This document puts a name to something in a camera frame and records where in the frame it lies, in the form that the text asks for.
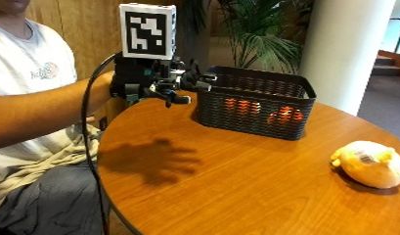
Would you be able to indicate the white marker cube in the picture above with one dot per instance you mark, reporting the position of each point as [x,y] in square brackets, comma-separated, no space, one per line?
[147,31]

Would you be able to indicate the black woven plastic basket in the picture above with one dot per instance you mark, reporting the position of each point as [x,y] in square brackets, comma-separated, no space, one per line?
[256,104]

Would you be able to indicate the orange soft toy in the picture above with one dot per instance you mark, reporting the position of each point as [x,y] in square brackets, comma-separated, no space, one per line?
[263,110]

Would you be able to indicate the green potted palm plant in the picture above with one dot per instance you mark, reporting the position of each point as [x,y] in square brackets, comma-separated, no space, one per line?
[252,36]

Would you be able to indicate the the person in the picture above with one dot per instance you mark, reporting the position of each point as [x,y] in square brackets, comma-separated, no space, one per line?
[30,124]

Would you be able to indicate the white round pillar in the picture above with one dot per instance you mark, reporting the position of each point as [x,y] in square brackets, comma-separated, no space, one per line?
[347,52]

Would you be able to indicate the grey stair steps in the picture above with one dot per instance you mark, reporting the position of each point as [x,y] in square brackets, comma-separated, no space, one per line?
[386,65]

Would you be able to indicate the yellow plush toy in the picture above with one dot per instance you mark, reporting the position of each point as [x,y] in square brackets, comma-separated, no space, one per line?
[371,164]

